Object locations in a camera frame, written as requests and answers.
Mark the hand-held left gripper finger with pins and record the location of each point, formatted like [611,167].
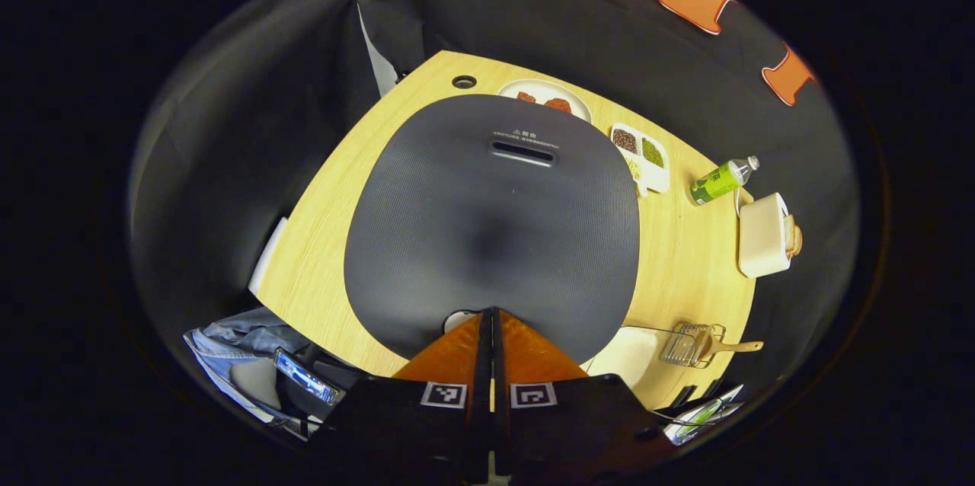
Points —
[481,364]
[500,364]

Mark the clear container of rice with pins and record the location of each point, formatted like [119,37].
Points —
[628,356]

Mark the dark grey rice cooker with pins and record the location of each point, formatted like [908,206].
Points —
[487,235]

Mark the wooden spoon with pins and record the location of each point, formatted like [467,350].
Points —
[735,346]

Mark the black smartphone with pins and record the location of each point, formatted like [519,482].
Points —
[306,377]

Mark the blue denim jeans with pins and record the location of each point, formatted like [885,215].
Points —
[236,337]

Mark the white divided grain tray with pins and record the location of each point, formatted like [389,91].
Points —
[647,166]

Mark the red meat piece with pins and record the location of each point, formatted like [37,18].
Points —
[558,105]
[526,97]

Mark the white round plate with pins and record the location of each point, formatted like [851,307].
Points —
[545,90]

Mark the green label drink bottle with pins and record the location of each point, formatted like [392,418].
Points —
[716,183]

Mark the white toaster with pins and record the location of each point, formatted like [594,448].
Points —
[762,238]

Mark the toast slice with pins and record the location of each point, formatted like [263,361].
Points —
[794,236]

